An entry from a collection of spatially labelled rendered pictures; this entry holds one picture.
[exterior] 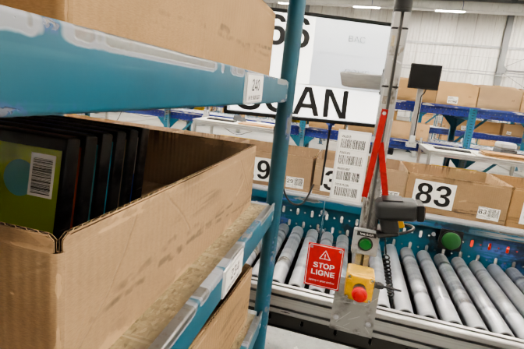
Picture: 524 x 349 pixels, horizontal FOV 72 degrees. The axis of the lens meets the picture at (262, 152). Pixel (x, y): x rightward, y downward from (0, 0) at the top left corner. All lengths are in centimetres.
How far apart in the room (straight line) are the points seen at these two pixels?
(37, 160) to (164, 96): 13
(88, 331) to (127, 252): 5
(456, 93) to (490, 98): 48
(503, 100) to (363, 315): 556
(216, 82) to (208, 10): 8
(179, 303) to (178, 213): 8
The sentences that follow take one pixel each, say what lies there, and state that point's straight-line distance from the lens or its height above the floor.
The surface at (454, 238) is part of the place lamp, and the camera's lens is 165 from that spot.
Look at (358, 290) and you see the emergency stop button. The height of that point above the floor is 85.
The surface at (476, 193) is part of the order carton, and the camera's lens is 170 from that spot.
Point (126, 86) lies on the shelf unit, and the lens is 18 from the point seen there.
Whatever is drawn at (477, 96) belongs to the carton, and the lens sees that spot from 640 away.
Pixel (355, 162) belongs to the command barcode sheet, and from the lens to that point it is 99.
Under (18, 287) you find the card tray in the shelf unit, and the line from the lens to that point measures 25.
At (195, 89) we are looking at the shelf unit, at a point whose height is 132.
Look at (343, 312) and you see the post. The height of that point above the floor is 72.
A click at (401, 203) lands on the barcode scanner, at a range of 97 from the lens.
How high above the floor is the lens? 133
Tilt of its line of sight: 10 degrees down
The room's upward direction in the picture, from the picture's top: 6 degrees clockwise
